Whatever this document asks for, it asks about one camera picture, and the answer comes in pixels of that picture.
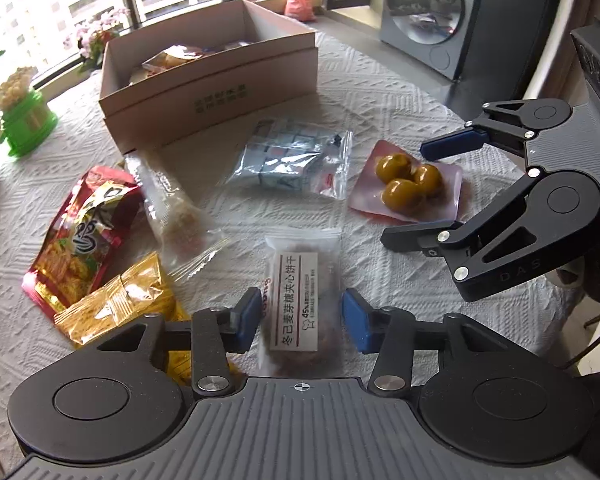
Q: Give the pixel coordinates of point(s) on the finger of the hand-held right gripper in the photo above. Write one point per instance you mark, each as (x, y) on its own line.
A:
(450, 144)
(420, 237)

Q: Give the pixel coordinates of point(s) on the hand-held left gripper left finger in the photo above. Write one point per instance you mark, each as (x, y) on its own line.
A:
(247, 320)

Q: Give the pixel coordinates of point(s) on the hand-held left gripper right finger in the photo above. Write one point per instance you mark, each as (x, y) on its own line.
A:
(360, 325)

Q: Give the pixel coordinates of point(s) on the white label biscuit packet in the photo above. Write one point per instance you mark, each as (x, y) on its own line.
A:
(300, 310)

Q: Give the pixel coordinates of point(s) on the pink pack of green plums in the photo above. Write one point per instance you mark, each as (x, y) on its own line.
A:
(405, 180)

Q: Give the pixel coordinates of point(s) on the yellow snack packet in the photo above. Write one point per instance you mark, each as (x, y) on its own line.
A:
(125, 305)

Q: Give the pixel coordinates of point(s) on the zip bag of blue candies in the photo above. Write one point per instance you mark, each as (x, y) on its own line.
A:
(280, 160)

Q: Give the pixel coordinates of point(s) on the red snack packet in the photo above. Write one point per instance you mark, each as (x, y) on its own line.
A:
(85, 240)

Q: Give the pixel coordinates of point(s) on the cardboard box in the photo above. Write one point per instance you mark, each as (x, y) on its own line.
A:
(205, 105)

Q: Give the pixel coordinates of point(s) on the clear packet of yellow pastry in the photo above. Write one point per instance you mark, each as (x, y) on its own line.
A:
(170, 60)

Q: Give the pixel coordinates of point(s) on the white textured tablecloth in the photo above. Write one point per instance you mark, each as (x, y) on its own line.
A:
(370, 100)

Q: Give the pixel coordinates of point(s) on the grey washing machine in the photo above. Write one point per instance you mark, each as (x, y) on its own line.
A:
(425, 10)

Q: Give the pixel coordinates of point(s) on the green candy dispenser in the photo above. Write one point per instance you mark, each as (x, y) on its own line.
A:
(25, 120)

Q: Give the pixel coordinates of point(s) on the pink flower plant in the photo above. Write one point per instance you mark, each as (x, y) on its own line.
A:
(95, 35)

